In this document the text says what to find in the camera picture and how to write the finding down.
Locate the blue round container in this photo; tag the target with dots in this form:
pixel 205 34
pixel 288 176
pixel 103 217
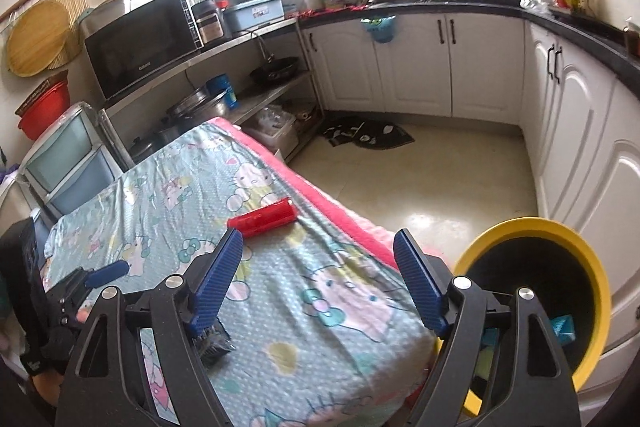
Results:
pixel 221 91

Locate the blue hanging bin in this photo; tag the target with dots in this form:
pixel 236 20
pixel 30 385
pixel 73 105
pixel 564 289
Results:
pixel 379 29

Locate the blue dish box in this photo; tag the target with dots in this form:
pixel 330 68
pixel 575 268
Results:
pixel 252 14

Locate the steel pot with lid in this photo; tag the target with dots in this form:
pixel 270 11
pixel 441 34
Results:
pixel 200 104

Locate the dark green wrapper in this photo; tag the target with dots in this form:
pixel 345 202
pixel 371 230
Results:
pixel 216 344

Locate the black wok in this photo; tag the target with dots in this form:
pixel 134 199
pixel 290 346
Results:
pixel 274 71

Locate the brown glass jar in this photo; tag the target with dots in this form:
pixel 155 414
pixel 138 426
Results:
pixel 632 37

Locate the cartoon printed blanket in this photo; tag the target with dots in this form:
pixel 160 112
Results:
pixel 300 307

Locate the red snack packet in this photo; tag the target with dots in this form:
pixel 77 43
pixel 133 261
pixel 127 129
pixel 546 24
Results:
pixel 262 218

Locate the steel shelf rack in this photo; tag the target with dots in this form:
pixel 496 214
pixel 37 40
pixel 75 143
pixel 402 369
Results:
pixel 260 32

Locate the plastic drawer cabinet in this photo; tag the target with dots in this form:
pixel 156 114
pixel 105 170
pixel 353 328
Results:
pixel 70 167

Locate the blender with dark base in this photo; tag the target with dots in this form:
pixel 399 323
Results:
pixel 202 7

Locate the white plastic tub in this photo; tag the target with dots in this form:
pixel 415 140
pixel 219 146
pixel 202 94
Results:
pixel 270 127

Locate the black microwave oven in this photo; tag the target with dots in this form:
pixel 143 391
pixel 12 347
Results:
pixel 140 47

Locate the blue fuzzy sock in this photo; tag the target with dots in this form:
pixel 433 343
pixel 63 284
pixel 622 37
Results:
pixel 562 329

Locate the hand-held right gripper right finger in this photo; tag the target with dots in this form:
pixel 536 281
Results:
pixel 417 285

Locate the red plastic basin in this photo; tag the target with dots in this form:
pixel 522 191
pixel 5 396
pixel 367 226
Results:
pixel 45 112

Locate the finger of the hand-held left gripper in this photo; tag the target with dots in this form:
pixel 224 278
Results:
pixel 107 273

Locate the yellow rimmed waste bin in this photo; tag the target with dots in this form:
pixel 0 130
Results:
pixel 575 238

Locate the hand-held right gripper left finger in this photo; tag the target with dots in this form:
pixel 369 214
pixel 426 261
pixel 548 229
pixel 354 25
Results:
pixel 217 278

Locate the small steel pot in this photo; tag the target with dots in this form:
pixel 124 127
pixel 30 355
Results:
pixel 145 148

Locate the black floor mat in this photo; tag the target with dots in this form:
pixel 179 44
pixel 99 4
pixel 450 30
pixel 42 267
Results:
pixel 367 134

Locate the round bamboo tray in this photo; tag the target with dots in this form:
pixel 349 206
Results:
pixel 37 37

